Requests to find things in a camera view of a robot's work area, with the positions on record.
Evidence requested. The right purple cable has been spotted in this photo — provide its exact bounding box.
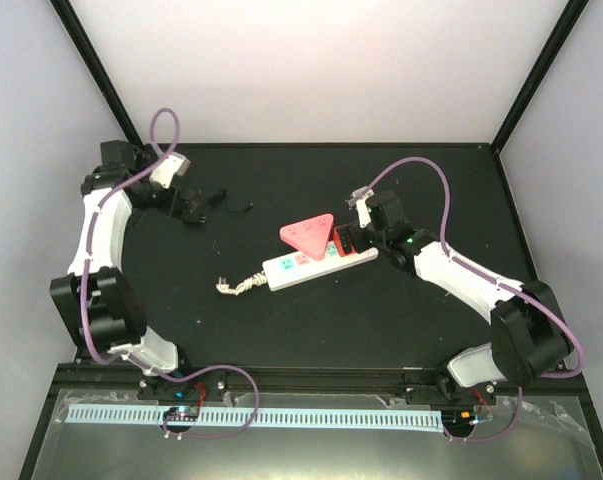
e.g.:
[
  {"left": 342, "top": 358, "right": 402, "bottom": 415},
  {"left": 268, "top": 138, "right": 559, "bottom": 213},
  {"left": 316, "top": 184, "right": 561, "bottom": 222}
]
[{"left": 355, "top": 156, "right": 586, "bottom": 444}]

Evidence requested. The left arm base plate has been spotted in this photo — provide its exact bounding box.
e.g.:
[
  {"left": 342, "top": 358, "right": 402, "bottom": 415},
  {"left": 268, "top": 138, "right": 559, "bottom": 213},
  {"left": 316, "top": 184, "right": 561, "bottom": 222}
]
[{"left": 137, "top": 376, "right": 207, "bottom": 436}]

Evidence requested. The black plug with thin cable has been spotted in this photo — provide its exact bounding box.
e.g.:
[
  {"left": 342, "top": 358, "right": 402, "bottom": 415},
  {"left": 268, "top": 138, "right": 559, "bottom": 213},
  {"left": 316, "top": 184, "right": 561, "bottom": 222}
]
[{"left": 207, "top": 188, "right": 254, "bottom": 214}]

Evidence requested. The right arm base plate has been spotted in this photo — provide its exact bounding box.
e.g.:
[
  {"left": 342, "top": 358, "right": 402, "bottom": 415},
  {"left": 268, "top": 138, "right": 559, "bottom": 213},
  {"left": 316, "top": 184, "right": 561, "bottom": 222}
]
[{"left": 396, "top": 368, "right": 494, "bottom": 407}]

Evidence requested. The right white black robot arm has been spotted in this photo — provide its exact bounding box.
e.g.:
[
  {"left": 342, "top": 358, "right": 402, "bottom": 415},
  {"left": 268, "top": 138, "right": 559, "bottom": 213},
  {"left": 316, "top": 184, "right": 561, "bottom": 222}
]
[{"left": 333, "top": 187, "right": 574, "bottom": 403}]

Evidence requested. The white slotted cable duct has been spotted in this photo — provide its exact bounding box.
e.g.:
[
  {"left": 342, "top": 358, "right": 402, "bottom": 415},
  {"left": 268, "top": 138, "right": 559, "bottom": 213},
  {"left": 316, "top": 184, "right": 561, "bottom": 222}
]
[{"left": 65, "top": 404, "right": 443, "bottom": 433}]

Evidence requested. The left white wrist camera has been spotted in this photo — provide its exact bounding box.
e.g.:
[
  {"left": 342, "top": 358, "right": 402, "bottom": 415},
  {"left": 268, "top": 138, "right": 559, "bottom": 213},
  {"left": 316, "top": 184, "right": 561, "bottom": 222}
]
[{"left": 149, "top": 153, "right": 191, "bottom": 189}]

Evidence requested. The black frame post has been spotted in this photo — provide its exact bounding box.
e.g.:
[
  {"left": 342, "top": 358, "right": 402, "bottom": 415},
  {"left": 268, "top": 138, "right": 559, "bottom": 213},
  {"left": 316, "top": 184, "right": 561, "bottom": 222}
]
[
  {"left": 491, "top": 0, "right": 589, "bottom": 153},
  {"left": 49, "top": 0, "right": 144, "bottom": 147}
]

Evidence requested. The pink triangular plug adapter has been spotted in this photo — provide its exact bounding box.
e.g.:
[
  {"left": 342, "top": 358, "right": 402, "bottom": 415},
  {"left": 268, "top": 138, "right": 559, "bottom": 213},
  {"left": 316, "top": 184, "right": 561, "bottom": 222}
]
[{"left": 279, "top": 213, "right": 334, "bottom": 261}]

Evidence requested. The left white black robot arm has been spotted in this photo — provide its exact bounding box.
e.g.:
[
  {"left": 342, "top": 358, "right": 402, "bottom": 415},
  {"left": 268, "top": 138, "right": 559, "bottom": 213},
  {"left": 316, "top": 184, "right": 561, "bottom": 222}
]
[{"left": 50, "top": 140, "right": 204, "bottom": 399}]

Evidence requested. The white knotted power cord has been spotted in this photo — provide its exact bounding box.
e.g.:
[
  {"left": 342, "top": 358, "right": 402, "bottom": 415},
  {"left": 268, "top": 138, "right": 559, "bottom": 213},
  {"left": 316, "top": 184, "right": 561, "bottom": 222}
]
[{"left": 215, "top": 272, "right": 268, "bottom": 299}]

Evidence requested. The white power strip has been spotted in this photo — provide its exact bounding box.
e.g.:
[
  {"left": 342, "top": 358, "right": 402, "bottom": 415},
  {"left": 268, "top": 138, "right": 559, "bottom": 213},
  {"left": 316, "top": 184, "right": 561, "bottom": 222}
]
[{"left": 262, "top": 241, "right": 379, "bottom": 292}]

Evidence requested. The right black frame post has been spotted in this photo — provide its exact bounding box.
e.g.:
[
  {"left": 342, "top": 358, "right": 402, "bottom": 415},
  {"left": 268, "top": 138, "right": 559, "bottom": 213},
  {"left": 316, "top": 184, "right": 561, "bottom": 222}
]
[{"left": 491, "top": 0, "right": 589, "bottom": 153}]

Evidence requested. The red cube plug adapter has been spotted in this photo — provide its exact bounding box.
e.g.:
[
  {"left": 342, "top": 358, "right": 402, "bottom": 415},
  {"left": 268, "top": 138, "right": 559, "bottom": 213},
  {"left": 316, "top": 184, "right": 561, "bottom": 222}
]
[{"left": 333, "top": 225, "right": 355, "bottom": 257}]

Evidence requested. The left black frame post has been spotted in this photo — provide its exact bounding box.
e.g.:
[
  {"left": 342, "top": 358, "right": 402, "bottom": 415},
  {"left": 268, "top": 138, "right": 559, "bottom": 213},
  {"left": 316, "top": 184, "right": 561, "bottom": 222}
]
[{"left": 49, "top": 0, "right": 144, "bottom": 147}]

